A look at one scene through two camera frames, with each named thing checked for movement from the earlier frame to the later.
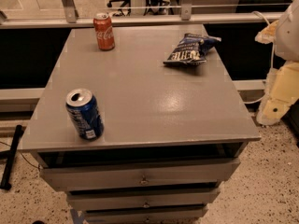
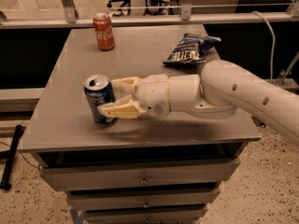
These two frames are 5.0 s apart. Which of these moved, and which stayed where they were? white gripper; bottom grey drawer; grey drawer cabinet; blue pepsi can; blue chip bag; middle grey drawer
Moved: blue pepsi can; white gripper
Stayed: bottom grey drawer; blue chip bag; grey drawer cabinet; middle grey drawer
